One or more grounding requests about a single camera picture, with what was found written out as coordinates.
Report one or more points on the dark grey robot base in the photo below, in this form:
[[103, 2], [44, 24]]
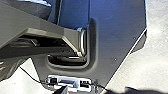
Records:
[[113, 36]]

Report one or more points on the grey robot torso link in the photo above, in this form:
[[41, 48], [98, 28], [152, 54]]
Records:
[[40, 35]]

